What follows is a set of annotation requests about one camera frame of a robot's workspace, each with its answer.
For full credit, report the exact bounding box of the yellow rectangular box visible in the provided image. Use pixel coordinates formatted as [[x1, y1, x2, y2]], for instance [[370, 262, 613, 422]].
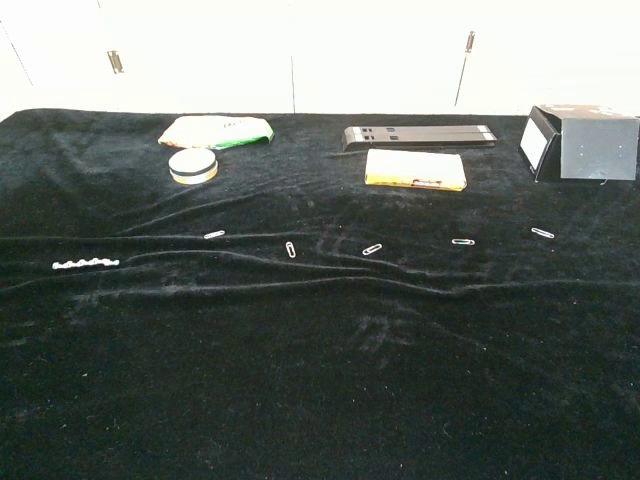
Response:
[[364, 148, 468, 192]]

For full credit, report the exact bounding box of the black velvet tablecloth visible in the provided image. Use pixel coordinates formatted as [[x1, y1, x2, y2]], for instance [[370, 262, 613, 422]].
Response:
[[0, 107, 640, 480]]

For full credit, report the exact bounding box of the green orange snack bag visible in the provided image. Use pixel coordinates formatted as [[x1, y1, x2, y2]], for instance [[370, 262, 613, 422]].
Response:
[[157, 115, 276, 151]]

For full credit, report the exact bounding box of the black cardboard product box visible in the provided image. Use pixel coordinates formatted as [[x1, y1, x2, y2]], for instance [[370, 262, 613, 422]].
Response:
[[518, 103, 640, 184]]

